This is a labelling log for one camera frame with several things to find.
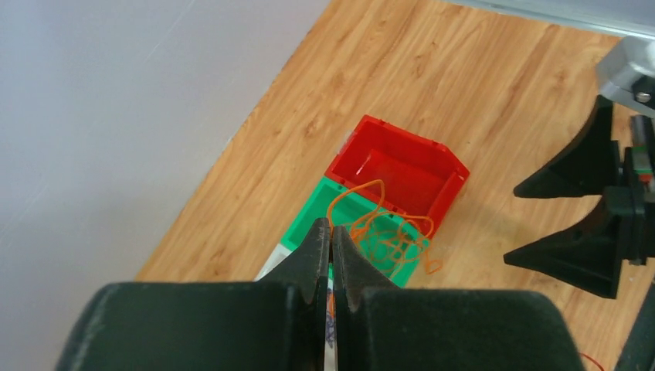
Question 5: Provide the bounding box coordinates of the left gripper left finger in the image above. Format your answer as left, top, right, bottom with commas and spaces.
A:
56, 218, 331, 370

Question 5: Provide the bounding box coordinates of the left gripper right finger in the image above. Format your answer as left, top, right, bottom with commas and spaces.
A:
331, 226, 583, 370

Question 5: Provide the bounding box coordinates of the white plastic bin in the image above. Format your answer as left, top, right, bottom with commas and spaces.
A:
255, 243, 338, 371

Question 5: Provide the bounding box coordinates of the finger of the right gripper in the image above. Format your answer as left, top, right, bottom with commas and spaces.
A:
504, 196, 634, 299
513, 95, 621, 199

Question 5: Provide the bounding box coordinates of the red plastic bin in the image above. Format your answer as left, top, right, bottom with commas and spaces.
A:
325, 115, 470, 237

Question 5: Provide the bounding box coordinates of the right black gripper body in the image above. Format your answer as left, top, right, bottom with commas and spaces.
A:
611, 115, 654, 265

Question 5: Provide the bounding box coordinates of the green plastic bin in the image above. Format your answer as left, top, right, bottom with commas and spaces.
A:
281, 177, 429, 287

